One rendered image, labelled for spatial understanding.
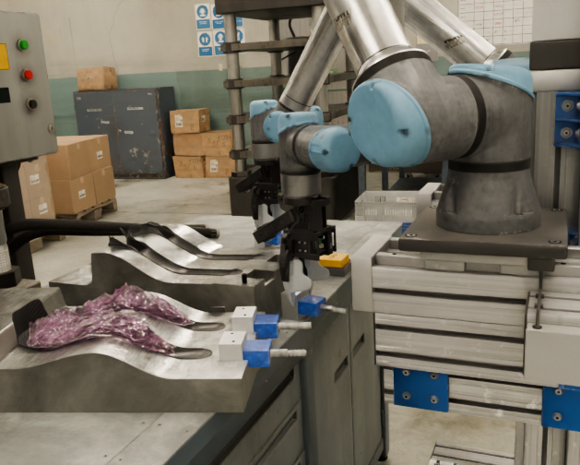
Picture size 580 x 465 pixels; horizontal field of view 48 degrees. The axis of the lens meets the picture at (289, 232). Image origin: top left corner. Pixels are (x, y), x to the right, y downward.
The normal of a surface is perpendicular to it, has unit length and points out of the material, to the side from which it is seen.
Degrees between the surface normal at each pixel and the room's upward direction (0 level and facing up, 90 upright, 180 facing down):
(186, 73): 90
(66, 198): 90
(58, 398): 90
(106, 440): 0
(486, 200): 73
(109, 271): 90
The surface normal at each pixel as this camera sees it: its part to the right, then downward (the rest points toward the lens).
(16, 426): -0.06, -0.97
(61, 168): -0.17, 0.25
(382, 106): -0.84, 0.27
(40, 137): 0.92, 0.04
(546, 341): -0.38, 0.25
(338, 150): 0.45, 0.19
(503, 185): 0.06, -0.07
